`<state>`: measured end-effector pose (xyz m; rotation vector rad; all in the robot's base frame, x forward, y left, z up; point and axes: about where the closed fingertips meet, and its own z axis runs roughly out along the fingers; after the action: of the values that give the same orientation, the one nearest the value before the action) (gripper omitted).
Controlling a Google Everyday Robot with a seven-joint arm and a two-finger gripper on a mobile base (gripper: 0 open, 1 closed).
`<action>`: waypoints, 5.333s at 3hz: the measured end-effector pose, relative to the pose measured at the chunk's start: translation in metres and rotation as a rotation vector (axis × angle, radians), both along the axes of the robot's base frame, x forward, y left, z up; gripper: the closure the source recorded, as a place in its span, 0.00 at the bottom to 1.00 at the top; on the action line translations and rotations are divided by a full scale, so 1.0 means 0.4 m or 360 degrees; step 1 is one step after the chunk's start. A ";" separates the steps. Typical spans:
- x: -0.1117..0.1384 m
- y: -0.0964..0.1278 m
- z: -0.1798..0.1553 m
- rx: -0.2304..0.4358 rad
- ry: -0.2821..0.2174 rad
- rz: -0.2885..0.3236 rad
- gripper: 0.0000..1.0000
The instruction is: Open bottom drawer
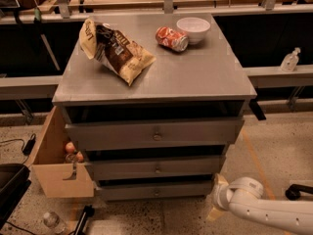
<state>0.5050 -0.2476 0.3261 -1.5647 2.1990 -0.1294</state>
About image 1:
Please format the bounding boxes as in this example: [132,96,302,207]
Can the grey bottom drawer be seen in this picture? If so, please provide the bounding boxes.
[98,180,212,201]

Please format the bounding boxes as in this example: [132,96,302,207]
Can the grey drawer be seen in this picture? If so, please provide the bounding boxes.
[98,180,212,201]
[85,156,225,180]
[66,117,244,151]

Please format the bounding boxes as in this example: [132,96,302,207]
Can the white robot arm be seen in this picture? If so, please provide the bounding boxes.
[207,173,313,235]

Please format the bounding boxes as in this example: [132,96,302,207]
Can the grey drawer cabinet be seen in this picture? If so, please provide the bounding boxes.
[53,15,256,193]

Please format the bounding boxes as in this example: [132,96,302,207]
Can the grey middle drawer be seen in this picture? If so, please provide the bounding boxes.
[85,156,225,180]

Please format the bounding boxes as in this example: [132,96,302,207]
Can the grey top drawer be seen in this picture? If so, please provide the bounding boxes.
[66,117,244,151]

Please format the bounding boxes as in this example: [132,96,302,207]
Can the orange fruit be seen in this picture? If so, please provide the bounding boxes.
[76,152,84,163]

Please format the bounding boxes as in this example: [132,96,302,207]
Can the wooden side box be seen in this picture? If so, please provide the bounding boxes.
[27,107,94,198]

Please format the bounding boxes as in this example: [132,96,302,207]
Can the red apple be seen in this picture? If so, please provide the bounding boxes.
[66,142,75,154]

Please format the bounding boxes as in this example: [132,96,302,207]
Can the clear soap dispenser bottle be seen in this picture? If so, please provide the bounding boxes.
[280,47,300,71]

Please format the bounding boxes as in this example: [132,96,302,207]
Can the clear plastic water bottle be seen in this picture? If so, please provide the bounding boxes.
[43,211,67,235]

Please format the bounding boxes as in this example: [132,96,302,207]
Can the red soda can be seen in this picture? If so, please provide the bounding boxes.
[156,26,189,52]

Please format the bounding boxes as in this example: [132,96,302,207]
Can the white bowl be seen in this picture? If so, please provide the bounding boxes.
[176,17,210,45]

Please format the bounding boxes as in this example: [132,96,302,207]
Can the black power adapter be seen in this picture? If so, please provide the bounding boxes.
[22,134,36,156]

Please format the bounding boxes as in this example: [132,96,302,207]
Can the black bin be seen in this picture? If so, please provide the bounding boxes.
[0,164,31,229]

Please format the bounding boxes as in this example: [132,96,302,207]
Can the yellow brown chip bag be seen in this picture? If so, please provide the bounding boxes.
[79,19,156,85]

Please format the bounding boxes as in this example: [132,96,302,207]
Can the black stand bracket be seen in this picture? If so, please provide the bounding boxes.
[73,205,95,235]

